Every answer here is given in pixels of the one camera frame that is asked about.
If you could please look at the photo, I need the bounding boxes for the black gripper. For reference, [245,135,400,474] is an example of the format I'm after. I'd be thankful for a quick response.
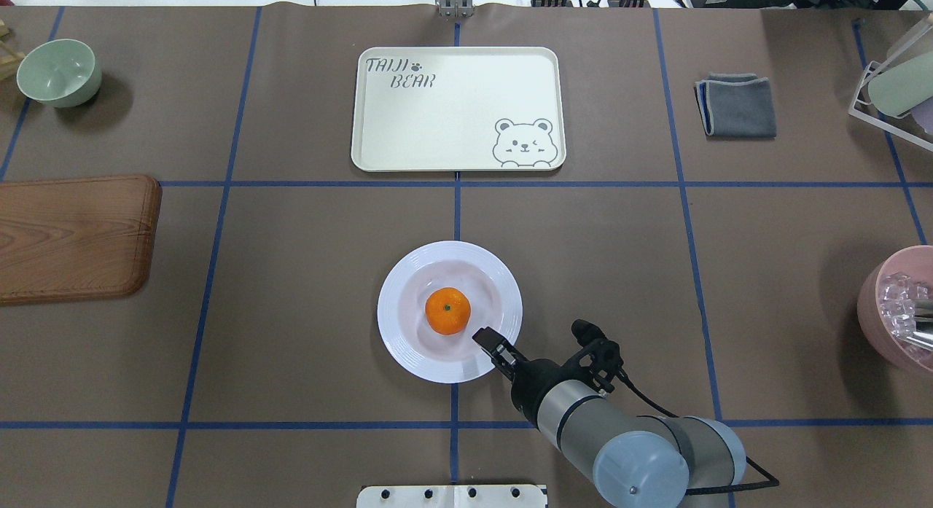
[471,327,576,423]

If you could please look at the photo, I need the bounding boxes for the white round plate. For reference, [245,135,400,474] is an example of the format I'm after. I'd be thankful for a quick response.
[377,241,523,384]

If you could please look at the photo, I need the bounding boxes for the orange fruit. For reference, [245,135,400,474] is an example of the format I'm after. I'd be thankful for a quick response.
[424,286,471,336]

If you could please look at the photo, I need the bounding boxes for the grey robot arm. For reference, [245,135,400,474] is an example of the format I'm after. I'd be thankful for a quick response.
[473,319,749,507]

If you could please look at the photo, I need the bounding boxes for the cream bear print tray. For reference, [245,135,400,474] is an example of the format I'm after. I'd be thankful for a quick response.
[350,47,567,173]

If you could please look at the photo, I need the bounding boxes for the folded grey cloth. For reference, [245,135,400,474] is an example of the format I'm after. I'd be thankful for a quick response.
[694,73,777,138]

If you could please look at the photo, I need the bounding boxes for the clear ice cubes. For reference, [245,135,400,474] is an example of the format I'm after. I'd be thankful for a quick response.
[878,272,932,339]

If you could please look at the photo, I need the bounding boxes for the wooden cutting board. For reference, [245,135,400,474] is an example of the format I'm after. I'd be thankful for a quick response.
[1,175,161,305]

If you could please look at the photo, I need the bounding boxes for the metal scoop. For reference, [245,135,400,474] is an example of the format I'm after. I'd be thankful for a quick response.
[897,299,932,351]

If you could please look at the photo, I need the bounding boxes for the pink bowl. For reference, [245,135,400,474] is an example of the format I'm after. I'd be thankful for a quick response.
[856,245,932,382]

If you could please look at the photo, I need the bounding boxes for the green cup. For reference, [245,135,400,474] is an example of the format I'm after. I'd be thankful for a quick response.
[867,52,932,117]

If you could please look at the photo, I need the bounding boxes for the green bowl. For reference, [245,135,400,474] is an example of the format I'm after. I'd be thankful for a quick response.
[16,39,103,109]

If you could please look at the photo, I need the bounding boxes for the wooden rack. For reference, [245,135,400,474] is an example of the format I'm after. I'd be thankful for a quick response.
[1,20,26,82]

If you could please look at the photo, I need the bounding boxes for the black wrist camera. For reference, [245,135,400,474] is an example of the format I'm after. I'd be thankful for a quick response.
[562,319,628,394]

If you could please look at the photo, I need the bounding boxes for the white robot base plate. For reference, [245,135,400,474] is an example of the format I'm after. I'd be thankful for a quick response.
[356,484,550,507]

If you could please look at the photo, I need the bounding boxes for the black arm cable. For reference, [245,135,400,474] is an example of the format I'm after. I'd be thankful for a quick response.
[616,370,781,494]

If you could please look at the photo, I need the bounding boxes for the white wire cup rack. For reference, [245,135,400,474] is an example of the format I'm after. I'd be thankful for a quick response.
[848,12,933,153]

